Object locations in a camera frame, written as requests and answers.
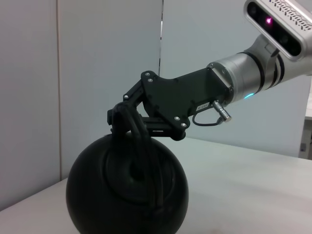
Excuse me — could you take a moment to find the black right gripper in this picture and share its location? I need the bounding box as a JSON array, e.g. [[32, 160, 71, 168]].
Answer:
[[106, 66, 234, 141]]

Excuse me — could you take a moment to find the black round teapot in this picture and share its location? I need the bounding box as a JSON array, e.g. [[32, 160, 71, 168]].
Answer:
[[65, 101, 190, 234]]

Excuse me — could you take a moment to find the black teapot lid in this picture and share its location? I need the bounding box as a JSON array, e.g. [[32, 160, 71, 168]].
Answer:
[[103, 143, 176, 208]]

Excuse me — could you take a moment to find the right gripper plug cable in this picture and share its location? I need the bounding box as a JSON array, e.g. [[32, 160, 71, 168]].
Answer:
[[192, 100, 233, 127]]

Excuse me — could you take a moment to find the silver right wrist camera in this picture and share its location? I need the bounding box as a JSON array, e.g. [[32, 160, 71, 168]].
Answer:
[[243, 0, 312, 61]]

